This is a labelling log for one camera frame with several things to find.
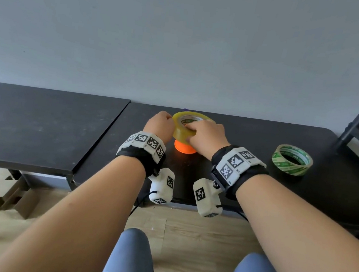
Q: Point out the person's left leg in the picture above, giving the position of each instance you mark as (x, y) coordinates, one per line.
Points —
(129, 261)

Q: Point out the right wristband with markers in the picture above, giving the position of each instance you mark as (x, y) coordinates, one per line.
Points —
(237, 166)

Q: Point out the wristband with markers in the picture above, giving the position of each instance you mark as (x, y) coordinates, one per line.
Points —
(145, 149)
(237, 166)

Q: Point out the person's right hand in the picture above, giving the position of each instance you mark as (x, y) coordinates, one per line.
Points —
(210, 137)

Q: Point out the person's left hand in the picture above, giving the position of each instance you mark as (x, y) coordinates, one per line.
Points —
(159, 125)

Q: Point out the left wristband with markers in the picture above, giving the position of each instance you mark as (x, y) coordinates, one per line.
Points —
(145, 149)

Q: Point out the person's left forearm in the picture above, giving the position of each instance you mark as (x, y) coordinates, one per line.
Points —
(86, 220)

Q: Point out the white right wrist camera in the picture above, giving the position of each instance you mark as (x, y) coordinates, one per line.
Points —
(208, 199)

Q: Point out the brown cardboard piece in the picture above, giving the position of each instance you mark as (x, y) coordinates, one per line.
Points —
(17, 199)

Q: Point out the yellow tape roll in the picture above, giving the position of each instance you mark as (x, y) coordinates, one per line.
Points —
(181, 134)

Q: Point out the orange and blue tape dispenser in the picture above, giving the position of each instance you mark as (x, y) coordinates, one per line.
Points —
(184, 147)

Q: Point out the green printed tape roll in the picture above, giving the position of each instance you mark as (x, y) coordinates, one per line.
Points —
(284, 165)

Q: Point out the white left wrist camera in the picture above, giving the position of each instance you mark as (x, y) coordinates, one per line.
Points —
(160, 187)

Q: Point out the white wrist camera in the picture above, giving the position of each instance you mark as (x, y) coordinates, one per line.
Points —
(208, 199)
(160, 187)

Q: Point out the person's right forearm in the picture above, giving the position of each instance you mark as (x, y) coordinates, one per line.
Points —
(299, 244)

